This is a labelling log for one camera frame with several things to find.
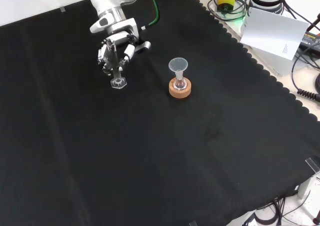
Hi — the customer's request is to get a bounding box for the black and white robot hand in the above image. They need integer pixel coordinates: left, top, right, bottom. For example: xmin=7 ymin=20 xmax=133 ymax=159
xmin=89 ymin=9 xmax=152 ymax=77

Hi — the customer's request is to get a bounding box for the clear graduated cylinder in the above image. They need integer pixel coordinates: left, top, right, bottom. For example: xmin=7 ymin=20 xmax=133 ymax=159
xmin=106 ymin=39 xmax=128 ymax=90

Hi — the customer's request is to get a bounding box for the clear plastic funnel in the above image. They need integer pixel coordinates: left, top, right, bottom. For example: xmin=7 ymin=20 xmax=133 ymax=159
xmin=168 ymin=57 xmax=190 ymax=78

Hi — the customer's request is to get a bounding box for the round-bottom glass flask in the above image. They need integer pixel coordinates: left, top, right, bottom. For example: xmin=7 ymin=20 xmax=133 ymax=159
xmin=174 ymin=72 xmax=188 ymax=91

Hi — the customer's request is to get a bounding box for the black cloth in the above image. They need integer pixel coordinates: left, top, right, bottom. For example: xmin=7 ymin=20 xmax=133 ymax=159
xmin=0 ymin=0 xmax=320 ymax=226

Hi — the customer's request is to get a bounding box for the pale board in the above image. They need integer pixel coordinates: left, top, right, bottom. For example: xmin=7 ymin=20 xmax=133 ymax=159
xmin=239 ymin=7 xmax=310 ymax=61

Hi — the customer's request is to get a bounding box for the black power adapter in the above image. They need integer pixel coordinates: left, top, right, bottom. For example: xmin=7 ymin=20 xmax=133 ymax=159
xmin=299 ymin=32 xmax=320 ymax=51

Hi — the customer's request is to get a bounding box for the black tripod leg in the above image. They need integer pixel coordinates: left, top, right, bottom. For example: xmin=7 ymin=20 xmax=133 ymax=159
xmin=306 ymin=12 xmax=320 ymax=33

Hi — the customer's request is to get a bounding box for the clear tape piece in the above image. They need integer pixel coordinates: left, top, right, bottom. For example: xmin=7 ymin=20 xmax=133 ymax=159
xmin=304 ymin=157 xmax=320 ymax=173

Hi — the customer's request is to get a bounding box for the grey metal bench leg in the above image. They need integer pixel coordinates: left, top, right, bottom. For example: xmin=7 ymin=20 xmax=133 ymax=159
xmin=297 ymin=172 xmax=320 ymax=199

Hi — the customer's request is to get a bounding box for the green cable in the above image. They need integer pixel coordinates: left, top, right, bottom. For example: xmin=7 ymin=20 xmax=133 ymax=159
xmin=141 ymin=0 xmax=161 ymax=31

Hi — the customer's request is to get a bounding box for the cork ring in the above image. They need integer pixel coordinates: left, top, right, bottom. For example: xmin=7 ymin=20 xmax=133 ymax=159
xmin=168 ymin=77 xmax=193 ymax=99

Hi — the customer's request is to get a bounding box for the black looped cable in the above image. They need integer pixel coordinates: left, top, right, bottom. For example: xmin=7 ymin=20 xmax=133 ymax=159
xmin=207 ymin=0 xmax=250 ymax=22

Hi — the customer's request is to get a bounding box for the black curved cable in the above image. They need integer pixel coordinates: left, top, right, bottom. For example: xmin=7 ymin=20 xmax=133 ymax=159
xmin=290 ymin=47 xmax=320 ymax=92

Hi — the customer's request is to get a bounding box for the black coiled cable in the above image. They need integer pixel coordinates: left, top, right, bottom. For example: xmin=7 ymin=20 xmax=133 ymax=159
xmin=296 ymin=88 xmax=320 ymax=101

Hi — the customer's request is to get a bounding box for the black floor cable bundle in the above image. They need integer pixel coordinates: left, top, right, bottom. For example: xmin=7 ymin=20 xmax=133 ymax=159
xmin=239 ymin=195 xmax=320 ymax=226

